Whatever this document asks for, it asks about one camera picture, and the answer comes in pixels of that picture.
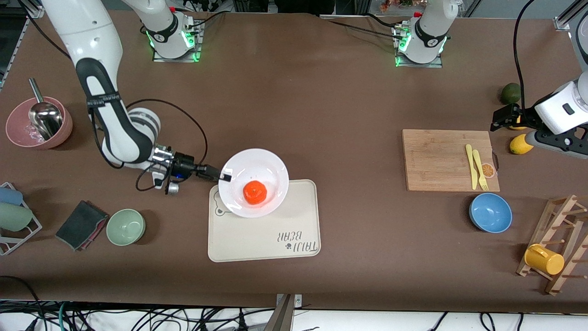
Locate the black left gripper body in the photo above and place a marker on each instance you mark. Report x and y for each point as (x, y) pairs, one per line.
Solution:
(522, 117)

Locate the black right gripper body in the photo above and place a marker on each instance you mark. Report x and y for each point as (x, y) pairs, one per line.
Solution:
(185, 164)

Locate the orange fruit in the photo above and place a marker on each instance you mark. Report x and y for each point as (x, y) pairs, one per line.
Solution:
(255, 193)

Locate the white round plate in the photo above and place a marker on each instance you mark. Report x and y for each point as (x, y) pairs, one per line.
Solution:
(266, 165)

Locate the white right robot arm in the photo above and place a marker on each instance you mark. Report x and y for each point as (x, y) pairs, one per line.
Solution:
(82, 27)

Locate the yellow lemon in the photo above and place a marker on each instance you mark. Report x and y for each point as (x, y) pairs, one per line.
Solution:
(517, 128)
(519, 146)

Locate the dark green avocado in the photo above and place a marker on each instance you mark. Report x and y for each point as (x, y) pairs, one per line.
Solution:
(511, 94)

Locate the yellow plastic fork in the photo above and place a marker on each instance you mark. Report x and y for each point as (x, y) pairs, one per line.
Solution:
(477, 163)

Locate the yellow plastic knife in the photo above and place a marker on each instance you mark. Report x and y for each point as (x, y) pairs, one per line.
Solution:
(472, 172)

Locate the cream tray with bear print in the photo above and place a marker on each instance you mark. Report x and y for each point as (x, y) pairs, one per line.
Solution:
(257, 239)

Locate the wooden cutting board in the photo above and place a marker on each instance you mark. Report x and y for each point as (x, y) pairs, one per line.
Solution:
(436, 161)

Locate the pale green bowl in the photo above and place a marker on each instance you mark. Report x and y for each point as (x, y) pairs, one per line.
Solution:
(126, 227)

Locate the blue bowl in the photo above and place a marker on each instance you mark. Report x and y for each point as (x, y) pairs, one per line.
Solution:
(490, 213)

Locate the wooden mug rack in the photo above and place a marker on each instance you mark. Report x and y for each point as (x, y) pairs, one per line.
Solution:
(546, 232)

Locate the dark grey folded cloth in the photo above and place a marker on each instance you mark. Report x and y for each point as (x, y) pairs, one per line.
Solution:
(80, 225)

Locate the yellow mug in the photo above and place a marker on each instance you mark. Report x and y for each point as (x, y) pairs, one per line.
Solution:
(546, 261)

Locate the metal scoop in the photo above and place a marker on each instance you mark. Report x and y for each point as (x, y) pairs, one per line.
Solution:
(43, 117)

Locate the clear crumpled plastic ice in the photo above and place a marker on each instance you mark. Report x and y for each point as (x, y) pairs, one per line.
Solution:
(32, 135)

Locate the dark metal pole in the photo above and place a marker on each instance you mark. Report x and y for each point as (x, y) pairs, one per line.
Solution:
(281, 319)

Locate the pink bowl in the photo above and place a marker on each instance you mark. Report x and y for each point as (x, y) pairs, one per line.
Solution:
(16, 124)

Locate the black equipment box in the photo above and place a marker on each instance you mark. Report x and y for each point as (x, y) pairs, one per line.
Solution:
(275, 5)

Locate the pale blue cup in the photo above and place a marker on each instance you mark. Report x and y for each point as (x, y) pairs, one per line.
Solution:
(9, 196)

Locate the pale green cup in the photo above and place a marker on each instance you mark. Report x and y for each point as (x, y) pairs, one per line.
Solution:
(14, 217)

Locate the aluminium frame profile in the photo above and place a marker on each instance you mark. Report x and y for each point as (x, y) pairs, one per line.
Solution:
(562, 20)

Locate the silver table bracket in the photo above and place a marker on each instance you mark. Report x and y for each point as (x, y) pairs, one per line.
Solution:
(298, 301)

